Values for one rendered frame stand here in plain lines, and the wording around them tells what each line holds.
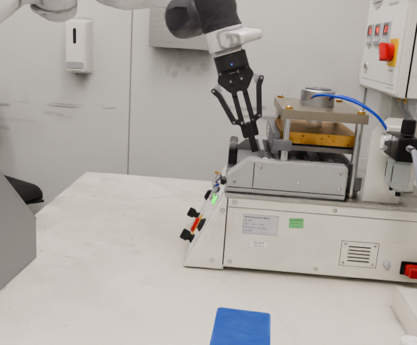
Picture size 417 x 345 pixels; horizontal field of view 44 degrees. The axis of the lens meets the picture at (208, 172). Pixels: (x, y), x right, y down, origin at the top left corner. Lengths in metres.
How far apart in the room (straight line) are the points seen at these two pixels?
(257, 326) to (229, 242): 0.23
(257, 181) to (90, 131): 1.81
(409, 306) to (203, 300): 0.38
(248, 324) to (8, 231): 0.49
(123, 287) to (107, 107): 1.79
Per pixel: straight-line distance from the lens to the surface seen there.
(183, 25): 1.22
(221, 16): 1.18
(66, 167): 2.88
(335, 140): 1.13
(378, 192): 1.14
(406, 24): 1.10
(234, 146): 1.17
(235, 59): 1.18
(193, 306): 1.00
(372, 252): 1.16
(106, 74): 2.74
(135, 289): 1.06
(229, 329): 0.94
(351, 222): 1.13
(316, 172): 1.09
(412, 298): 1.06
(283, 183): 1.09
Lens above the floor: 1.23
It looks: 14 degrees down
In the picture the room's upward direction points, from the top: 4 degrees clockwise
